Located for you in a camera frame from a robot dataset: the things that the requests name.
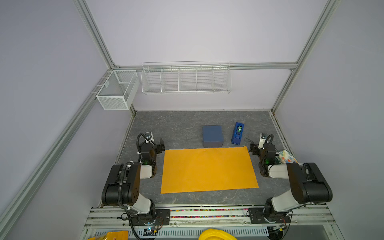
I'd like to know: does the dark blue gift box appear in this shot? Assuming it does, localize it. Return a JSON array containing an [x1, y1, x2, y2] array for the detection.
[[203, 126, 224, 148]]

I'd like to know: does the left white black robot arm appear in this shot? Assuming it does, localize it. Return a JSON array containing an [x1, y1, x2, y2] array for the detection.
[[101, 132, 165, 225]]

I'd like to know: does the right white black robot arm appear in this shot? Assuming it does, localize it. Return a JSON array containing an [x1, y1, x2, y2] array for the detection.
[[247, 134, 333, 224]]

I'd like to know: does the colourful tissue box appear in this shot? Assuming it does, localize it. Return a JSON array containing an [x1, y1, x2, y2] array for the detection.
[[275, 150, 298, 164]]

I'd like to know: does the blue tape dispenser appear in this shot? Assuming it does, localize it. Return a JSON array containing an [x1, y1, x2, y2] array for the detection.
[[231, 122, 244, 146]]

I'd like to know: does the white mesh square basket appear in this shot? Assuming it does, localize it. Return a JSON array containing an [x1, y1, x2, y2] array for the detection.
[[96, 70, 140, 111]]

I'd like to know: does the yellow plastic bag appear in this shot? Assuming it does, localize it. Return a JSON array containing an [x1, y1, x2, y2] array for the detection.
[[88, 231, 129, 240]]

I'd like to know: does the yellow hard hat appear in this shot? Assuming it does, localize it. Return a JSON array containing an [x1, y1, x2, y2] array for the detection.
[[199, 229, 237, 240]]

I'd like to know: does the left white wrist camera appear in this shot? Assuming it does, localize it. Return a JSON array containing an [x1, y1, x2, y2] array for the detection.
[[145, 132, 154, 142]]

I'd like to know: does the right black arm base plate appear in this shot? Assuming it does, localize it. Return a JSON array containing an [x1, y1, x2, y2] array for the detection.
[[246, 207, 291, 224]]

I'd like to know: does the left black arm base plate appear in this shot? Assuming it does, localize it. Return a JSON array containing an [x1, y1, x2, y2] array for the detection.
[[130, 209, 171, 226]]

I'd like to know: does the long white wire basket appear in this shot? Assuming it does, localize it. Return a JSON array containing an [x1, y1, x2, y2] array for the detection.
[[141, 61, 232, 94]]

